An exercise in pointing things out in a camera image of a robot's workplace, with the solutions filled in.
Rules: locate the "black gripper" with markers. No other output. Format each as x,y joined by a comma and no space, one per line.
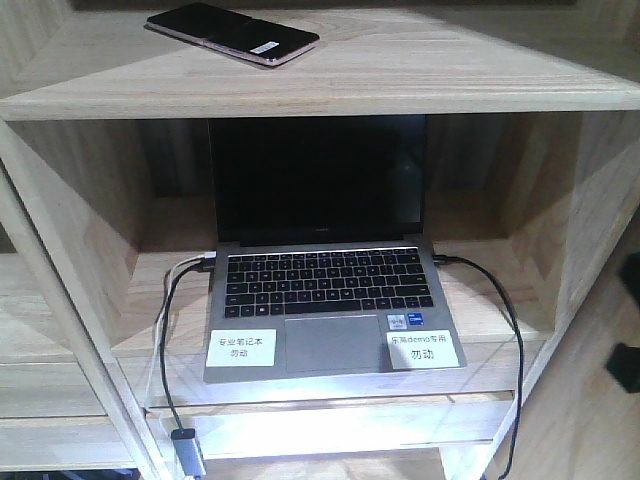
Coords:
623,363

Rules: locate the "black smartphone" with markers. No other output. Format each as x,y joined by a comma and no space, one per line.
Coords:
237,35

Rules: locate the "wooden desk shelf unit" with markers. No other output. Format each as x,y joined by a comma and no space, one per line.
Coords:
533,163

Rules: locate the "grey laptop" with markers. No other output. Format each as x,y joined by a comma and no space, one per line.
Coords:
323,266

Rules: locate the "grey usb hub adapter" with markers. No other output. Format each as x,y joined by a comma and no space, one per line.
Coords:
187,448

